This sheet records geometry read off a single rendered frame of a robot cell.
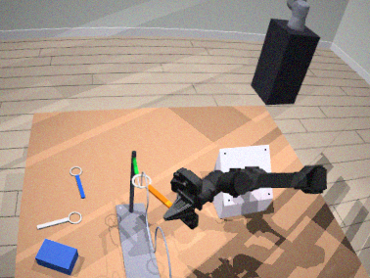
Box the orange bar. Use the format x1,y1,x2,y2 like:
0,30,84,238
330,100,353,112
132,175,172,209

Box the blue-handled wire loop tool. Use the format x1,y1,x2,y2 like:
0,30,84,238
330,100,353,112
69,166,85,199

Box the white handle with loop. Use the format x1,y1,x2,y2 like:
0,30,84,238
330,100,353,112
36,212,82,230

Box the blue rectangular block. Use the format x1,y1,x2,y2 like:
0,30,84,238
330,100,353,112
35,239,78,276

